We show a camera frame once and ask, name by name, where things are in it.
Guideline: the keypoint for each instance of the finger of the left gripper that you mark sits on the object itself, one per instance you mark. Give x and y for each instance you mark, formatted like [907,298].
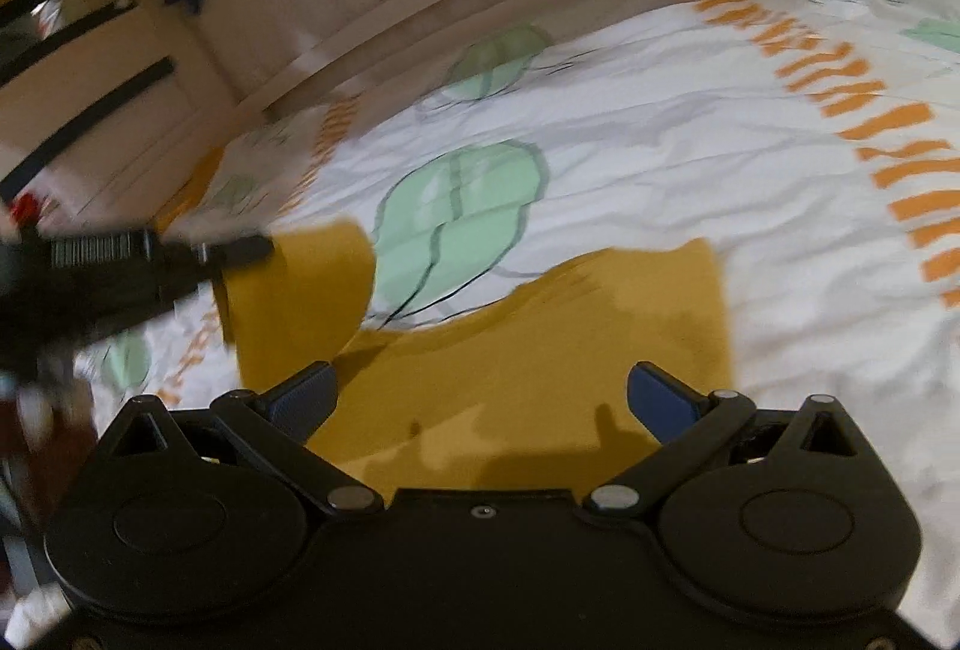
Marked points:
[241,251]

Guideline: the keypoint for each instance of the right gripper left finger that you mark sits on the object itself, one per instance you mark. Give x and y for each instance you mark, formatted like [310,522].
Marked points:
[270,430]

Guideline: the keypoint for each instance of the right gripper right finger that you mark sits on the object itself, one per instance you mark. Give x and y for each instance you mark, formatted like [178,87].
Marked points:
[690,429]

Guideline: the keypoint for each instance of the mustard yellow knit sweater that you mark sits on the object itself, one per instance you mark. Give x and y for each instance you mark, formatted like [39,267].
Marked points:
[528,391]

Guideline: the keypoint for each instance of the patterned pillow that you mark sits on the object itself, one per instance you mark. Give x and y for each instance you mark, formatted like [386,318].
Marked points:
[258,177]

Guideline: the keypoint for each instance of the white drawer cabinet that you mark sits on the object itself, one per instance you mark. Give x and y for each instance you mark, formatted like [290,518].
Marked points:
[109,124]

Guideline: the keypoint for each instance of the white patterned duvet cover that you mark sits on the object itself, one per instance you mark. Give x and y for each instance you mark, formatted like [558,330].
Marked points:
[812,144]

